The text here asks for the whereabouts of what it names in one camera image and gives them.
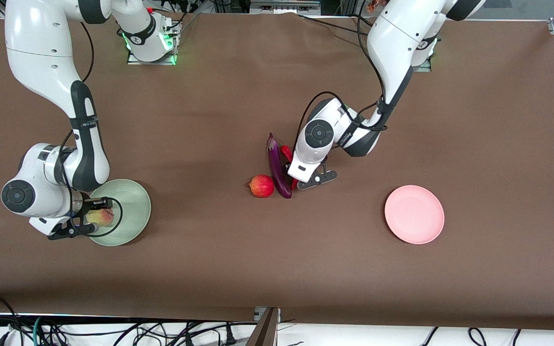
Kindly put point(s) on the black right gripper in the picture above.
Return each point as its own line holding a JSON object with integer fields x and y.
{"x": 90, "y": 205}

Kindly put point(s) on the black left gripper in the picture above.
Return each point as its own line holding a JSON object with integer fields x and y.
{"x": 286, "y": 177}

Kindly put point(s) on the yellow-green peach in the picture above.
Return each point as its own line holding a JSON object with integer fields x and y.
{"x": 100, "y": 218}

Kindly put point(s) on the red chili pepper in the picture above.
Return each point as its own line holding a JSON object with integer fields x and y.
{"x": 286, "y": 153}

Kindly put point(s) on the purple eggplant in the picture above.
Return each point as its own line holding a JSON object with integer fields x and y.
{"x": 274, "y": 158}

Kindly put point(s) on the red apple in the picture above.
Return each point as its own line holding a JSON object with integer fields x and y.
{"x": 262, "y": 186}

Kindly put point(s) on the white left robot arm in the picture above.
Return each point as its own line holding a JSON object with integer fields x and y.
{"x": 392, "y": 43}

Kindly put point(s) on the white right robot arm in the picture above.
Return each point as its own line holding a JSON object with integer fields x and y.
{"x": 41, "y": 57}

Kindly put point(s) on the pale green plate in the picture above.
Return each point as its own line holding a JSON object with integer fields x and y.
{"x": 135, "y": 206}

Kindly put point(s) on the brown table cover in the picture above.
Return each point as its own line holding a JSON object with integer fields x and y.
{"x": 277, "y": 269}

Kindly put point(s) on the pink plate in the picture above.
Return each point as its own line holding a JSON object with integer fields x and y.
{"x": 414, "y": 215}

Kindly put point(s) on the orange background object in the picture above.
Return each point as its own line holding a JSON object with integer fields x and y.
{"x": 372, "y": 6}

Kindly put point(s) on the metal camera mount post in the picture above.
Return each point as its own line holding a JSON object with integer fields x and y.
{"x": 265, "y": 331}

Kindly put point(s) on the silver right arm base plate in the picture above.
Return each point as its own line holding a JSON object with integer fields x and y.
{"x": 152, "y": 61}

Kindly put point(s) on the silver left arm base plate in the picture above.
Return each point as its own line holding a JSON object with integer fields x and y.
{"x": 423, "y": 68}

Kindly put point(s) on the grey metal equipment frame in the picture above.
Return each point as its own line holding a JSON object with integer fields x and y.
{"x": 284, "y": 7}

